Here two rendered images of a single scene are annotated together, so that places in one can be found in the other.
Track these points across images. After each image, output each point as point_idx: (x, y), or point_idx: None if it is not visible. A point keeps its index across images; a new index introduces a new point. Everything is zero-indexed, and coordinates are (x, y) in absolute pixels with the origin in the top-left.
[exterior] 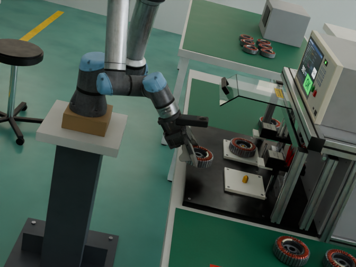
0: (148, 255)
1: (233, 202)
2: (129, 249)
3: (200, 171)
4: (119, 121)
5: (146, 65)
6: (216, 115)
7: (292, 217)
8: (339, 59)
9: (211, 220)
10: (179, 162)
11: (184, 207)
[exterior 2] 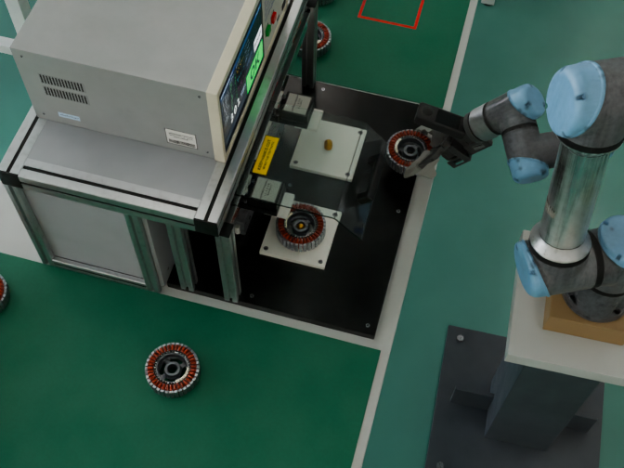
0: (370, 435)
1: (358, 110)
2: (404, 448)
3: (394, 171)
4: (523, 325)
5: (525, 244)
6: (293, 405)
7: None
8: None
9: (397, 89)
10: (420, 209)
11: None
